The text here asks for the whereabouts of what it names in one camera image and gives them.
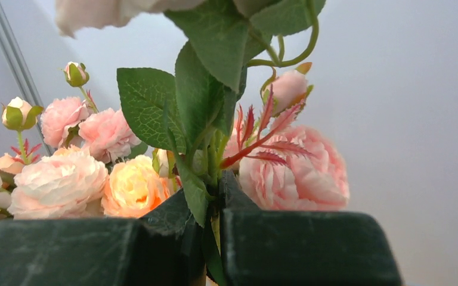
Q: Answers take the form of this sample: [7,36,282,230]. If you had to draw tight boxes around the pink white peony stem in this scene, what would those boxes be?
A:
[55,1,349,285]

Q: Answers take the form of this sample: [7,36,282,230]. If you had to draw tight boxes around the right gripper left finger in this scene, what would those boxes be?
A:
[0,189,207,286]

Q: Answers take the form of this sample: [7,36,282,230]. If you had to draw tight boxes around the orange flowers in vase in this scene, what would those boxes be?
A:
[101,155,178,218]

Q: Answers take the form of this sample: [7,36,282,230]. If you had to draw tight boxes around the pale pink rose stem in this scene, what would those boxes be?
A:
[0,148,109,220]

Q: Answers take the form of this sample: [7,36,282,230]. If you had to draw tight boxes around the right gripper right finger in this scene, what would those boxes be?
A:
[219,171,403,285]

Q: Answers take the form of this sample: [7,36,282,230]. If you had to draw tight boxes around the pink rose flower stem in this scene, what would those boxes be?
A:
[41,61,148,164]

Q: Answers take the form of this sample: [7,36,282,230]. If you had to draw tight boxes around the peach rose flower stem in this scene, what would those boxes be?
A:
[0,97,44,174]

